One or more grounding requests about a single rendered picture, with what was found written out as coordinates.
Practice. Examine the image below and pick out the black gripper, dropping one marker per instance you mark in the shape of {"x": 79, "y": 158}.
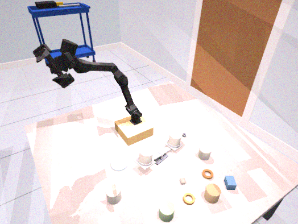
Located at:
{"x": 54, "y": 64}

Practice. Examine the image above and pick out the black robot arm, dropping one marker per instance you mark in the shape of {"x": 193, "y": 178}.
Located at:
{"x": 70, "y": 61}

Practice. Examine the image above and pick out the yellow ring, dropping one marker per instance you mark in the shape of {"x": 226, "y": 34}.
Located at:
{"x": 188, "y": 202}

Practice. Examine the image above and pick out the light blue block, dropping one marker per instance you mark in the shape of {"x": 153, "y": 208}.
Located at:
{"x": 230, "y": 182}

